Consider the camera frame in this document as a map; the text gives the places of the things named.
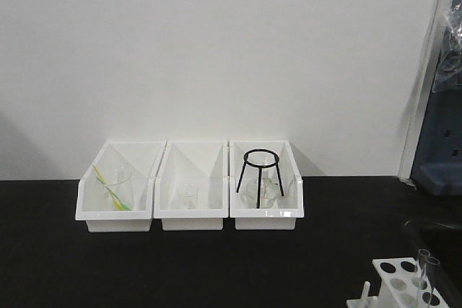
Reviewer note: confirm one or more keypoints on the clear glass test tube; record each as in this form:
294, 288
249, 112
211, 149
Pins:
425, 295

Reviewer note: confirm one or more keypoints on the white test tube rack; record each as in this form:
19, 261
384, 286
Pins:
396, 289

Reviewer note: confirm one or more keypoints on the white right storage bin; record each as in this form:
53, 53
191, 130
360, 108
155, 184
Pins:
287, 210

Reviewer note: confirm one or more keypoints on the white storage bin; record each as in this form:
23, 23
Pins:
116, 193
287, 210
203, 163

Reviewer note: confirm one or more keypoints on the white middle storage bin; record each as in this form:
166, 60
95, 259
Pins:
203, 163

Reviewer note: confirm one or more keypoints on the glass flask under tripod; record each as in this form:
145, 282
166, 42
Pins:
269, 192

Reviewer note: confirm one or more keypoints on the small glass beaker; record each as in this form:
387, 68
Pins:
186, 196

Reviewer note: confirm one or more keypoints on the glass flask in left bin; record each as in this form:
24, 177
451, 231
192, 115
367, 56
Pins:
117, 189

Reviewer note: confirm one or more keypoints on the white left storage bin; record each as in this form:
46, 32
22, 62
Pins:
116, 193

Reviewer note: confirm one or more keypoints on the blue grey equipment panel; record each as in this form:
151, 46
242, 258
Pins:
437, 162

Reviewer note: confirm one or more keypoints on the clear plastic bag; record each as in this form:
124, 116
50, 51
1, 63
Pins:
448, 71

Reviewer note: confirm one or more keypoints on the black wire tripod stand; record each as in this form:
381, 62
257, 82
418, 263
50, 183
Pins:
266, 163

